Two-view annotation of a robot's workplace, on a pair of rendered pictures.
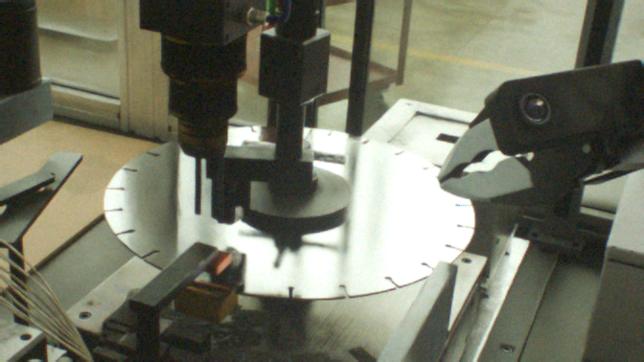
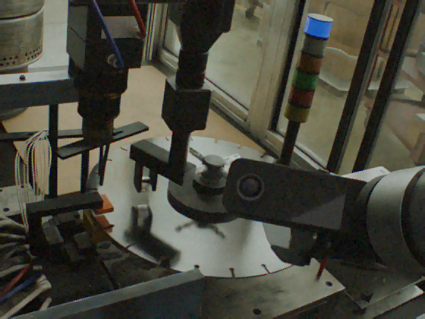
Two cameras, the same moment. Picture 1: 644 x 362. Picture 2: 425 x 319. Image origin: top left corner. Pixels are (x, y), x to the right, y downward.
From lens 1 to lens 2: 0.38 m
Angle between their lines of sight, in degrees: 29
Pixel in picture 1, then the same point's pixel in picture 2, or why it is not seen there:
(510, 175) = (283, 234)
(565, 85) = (289, 179)
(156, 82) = (266, 108)
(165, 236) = (111, 183)
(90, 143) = (221, 130)
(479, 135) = not seen: hidden behind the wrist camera
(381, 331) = (224, 299)
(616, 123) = (316, 224)
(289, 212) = (187, 200)
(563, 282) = not seen: outside the picture
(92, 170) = not seen: hidden behind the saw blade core
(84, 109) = (232, 111)
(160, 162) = (164, 144)
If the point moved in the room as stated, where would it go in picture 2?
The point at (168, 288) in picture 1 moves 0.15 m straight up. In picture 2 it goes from (48, 207) to (48, 84)
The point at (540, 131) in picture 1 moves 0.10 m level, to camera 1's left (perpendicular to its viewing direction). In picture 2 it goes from (245, 205) to (151, 153)
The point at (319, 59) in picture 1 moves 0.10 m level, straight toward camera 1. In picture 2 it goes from (196, 105) to (130, 131)
